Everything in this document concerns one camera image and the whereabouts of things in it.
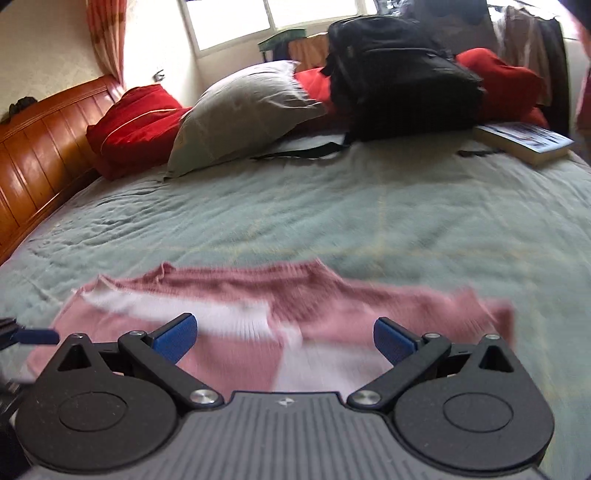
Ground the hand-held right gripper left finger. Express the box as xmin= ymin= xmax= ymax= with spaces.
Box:
xmin=58 ymin=313 xmax=223 ymax=411

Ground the small dark object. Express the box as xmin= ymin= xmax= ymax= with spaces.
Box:
xmin=8 ymin=97 xmax=38 ymax=120

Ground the red quilt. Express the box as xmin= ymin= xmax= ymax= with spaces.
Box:
xmin=293 ymin=47 xmax=550 ymax=134

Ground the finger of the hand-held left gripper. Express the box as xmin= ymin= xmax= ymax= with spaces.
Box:
xmin=0 ymin=318 xmax=60 ymax=349

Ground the green checked bedspread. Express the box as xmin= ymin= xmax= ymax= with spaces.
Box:
xmin=0 ymin=124 xmax=591 ymax=480

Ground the grey checked pillow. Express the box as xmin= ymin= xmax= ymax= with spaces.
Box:
xmin=164 ymin=60 xmax=328 ymax=180

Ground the book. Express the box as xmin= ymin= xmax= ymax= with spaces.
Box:
xmin=472 ymin=122 xmax=575 ymax=166

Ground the window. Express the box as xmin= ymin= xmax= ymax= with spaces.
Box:
xmin=182 ymin=0 xmax=384 ymax=54

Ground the black backpack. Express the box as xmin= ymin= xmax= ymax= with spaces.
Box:
xmin=250 ymin=15 xmax=486 ymax=161

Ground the pink and white sweater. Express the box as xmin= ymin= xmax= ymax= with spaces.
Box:
xmin=28 ymin=258 xmax=515 ymax=402

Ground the pink patterned curtain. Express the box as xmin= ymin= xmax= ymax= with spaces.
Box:
xmin=87 ymin=0 xmax=127 ymax=90
xmin=575 ymin=14 xmax=591 ymax=134

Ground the red duvet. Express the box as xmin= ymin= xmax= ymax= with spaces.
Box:
xmin=86 ymin=84 xmax=192 ymax=181

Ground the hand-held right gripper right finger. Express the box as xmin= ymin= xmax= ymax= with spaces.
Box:
xmin=346 ymin=316 xmax=516 ymax=411

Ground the wooden headboard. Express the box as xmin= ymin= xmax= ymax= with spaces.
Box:
xmin=0 ymin=75 xmax=125 ymax=266

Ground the side table with cloth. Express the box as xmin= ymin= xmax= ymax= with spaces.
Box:
xmin=257 ymin=28 xmax=308 ymax=63

